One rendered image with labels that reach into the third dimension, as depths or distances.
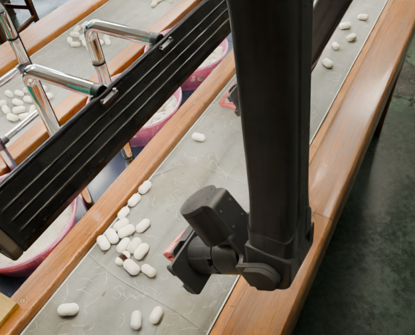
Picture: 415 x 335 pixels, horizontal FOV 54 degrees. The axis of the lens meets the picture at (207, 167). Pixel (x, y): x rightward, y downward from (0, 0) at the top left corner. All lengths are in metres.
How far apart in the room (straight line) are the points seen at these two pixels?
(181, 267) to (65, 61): 0.99
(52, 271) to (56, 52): 0.86
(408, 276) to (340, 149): 0.86
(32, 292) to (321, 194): 0.60
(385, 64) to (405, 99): 1.20
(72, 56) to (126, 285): 0.87
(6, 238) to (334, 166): 0.69
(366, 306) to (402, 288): 0.16
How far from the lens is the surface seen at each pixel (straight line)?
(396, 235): 1.84
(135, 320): 0.77
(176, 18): 1.53
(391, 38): 1.42
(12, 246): 0.53
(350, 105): 1.12
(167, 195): 0.93
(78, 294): 0.85
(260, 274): 0.48
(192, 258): 0.60
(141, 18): 1.61
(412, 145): 2.22
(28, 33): 1.63
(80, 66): 1.40
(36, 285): 0.86
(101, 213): 0.90
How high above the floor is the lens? 1.46
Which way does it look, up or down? 48 degrees down
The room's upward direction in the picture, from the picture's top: 6 degrees counter-clockwise
